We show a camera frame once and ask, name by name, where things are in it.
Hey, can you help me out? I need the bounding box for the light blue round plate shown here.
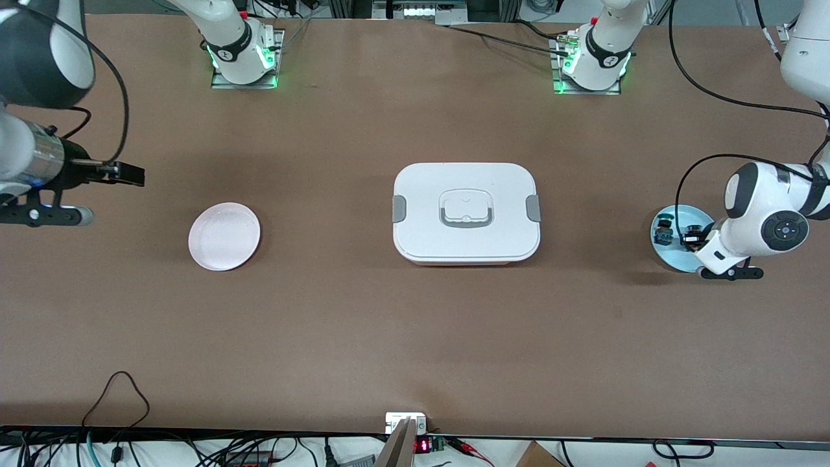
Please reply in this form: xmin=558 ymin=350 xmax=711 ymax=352
xmin=650 ymin=205 xmax=715 ymax=273

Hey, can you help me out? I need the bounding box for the green black small component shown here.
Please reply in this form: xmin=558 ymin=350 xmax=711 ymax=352
xmin=653 ymin=212 xmax=676 ymax=246

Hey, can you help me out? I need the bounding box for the black cable across table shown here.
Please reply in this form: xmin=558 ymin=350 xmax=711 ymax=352
xmin=438 ymin=19 xmax=571 ymax=56

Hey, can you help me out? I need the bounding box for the red clip lead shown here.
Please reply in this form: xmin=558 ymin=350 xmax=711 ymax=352
xmin=451 ymin=438 xmax=495 ymax=467

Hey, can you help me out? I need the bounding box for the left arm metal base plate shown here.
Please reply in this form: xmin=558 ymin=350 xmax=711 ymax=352
xmin=551 ymin=36 xmax=622 ymax=96

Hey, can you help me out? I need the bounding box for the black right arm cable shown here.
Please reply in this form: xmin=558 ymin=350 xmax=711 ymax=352
xmin=36 ymin=5 xmax=129 ymax=164

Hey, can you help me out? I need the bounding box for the black cable below table edge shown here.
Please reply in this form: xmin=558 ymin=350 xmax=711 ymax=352
xmin=652 ymin=440 xmax=715 ymax=461

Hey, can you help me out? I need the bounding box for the white lidded lunch box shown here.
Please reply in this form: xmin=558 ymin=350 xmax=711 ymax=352
xmin=392 ymin=162 xmax=541 ymax=266

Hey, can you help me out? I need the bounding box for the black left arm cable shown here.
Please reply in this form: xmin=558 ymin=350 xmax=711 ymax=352
xmin=668 ymin=0 xmax=830 ymax=224

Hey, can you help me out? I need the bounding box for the pink round plate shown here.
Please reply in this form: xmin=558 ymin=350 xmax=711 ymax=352
xmin=187 ymin=202 xmax=261 ymax=271

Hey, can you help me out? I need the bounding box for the grey wooden bar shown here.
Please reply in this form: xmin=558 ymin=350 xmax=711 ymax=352
xmin=375 ymin=418 xmax=417 ymax=467

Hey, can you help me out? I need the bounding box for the thin black looped cable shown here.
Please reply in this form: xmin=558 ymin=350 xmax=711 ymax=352
xmin=81 ymin=371 xmax=151 ymax=432

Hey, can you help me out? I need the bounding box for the metal frame with lights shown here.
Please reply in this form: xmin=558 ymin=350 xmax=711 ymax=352
xmin=372 ymin=0 xmax=469 ymax=21

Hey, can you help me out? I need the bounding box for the small white device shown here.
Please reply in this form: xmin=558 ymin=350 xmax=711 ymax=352
xmin=385 ymin=413 xmax=427 ymax=434

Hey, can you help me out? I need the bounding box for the brown cardboard box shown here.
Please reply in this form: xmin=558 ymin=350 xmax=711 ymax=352
xmin=516 ymin=441 xmax=566 ymax=467

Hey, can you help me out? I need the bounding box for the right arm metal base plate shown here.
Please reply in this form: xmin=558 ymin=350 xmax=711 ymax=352
xmin=211 ymin=29 xmax=285 ymax=90

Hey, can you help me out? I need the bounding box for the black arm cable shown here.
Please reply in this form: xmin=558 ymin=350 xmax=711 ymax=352
xmin=668 ymin=0 xmax=830 ymax=224
xmin=36 ymin=5 xmax=129 ymax=164

